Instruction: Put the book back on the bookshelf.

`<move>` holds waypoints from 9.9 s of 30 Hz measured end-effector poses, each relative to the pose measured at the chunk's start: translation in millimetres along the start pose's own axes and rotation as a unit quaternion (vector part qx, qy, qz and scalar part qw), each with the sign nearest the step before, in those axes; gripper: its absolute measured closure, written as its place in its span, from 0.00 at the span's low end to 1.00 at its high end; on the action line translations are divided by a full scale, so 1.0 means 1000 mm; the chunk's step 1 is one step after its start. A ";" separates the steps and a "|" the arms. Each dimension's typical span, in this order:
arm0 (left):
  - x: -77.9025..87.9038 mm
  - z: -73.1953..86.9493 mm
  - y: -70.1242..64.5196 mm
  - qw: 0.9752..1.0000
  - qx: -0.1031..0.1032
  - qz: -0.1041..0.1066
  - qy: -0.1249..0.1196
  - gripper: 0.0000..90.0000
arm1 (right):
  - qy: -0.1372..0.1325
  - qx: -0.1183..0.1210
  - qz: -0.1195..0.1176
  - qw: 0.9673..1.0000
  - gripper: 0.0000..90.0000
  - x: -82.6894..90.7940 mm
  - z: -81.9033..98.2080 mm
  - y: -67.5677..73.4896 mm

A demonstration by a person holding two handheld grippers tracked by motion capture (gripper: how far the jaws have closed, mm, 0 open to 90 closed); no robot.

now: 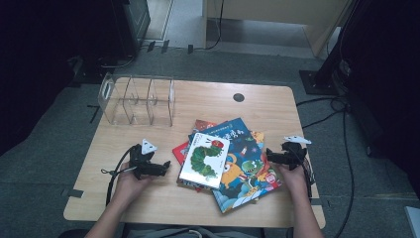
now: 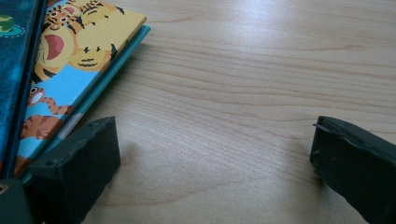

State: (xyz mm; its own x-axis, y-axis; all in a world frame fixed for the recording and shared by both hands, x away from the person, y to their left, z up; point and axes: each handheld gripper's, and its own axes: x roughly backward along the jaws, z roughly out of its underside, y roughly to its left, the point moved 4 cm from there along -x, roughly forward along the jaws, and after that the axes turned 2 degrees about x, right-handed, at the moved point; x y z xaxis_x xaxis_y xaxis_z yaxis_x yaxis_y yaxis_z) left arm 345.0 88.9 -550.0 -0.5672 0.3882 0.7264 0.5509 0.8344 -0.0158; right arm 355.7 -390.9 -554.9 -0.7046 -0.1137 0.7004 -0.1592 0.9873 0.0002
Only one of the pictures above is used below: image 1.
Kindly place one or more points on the grey table edge tape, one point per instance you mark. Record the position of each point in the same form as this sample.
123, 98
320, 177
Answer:
315, 201
74, 193

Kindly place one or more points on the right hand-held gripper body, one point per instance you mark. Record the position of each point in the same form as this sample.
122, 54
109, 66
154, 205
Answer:
294, 153

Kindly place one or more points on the red picture book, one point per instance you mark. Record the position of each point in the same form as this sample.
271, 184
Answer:
181, 152

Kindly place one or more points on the light blue many-monsters picture book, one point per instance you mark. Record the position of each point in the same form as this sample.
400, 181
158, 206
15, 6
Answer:
204, 125

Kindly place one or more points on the black floor tape corner mark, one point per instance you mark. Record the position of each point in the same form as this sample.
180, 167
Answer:
94, 114

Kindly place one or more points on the white flat object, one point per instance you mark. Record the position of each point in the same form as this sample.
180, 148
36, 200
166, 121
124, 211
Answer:
414, 221

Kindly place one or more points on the person's right hand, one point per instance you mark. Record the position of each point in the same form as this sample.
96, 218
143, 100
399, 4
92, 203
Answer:
297, 181

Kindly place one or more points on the black floor stand base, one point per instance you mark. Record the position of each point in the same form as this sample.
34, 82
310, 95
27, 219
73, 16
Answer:
89, 71

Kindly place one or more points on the beige wooden furniture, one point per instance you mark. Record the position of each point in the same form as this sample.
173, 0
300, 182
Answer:
280, 10

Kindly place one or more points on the person's left hand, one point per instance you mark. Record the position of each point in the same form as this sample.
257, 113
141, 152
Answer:
127, 188

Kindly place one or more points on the dark cabinet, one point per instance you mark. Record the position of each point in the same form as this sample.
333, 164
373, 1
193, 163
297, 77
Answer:
132, 23

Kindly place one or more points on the dark blue monster picture book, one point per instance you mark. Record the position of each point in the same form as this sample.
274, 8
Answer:
247, 165

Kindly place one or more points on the white caterpillar picture book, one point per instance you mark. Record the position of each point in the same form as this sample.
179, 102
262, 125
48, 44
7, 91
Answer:
204, 158

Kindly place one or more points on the clear acrylic book rack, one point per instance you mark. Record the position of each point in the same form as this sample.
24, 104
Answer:
138, 99

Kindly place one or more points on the person's grey clothing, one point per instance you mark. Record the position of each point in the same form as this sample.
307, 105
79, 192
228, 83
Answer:
185, 233

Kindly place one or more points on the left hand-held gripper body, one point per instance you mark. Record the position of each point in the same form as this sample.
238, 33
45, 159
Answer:
142, 165

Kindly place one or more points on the black metal stand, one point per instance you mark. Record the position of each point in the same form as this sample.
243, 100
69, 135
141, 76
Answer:
330, 66

